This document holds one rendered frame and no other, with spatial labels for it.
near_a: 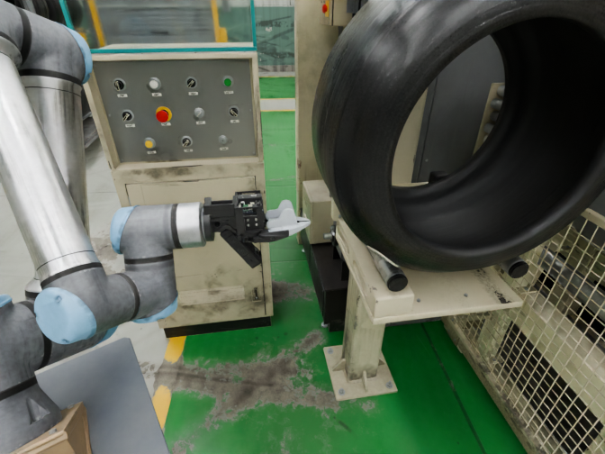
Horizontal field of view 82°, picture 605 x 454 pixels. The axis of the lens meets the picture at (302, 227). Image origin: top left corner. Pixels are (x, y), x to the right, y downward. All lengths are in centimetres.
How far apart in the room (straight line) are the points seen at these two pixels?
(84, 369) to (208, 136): 83
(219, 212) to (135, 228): 15
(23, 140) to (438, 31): 66
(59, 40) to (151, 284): 55
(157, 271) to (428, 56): 58
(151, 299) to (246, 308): 108
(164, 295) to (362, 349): 98
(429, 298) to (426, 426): 84
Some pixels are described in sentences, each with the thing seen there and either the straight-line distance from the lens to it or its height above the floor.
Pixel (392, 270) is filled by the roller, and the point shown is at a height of 92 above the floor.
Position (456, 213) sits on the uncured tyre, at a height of 93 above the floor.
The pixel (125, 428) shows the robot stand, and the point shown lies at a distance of 98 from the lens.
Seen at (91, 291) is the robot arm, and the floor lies 101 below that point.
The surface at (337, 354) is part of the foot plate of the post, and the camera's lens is 175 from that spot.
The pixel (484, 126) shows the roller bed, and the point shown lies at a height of 107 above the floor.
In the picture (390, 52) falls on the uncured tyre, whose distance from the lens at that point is 57.
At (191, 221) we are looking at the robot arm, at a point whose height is 105.
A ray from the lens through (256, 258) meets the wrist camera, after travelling 75.
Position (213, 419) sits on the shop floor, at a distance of 163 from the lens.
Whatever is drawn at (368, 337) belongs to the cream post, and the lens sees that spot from 147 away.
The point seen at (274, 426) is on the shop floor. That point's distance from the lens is 158.
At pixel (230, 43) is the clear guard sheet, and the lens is 129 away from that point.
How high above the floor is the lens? 139
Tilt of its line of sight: 32 degrees down
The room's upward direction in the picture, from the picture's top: straight up
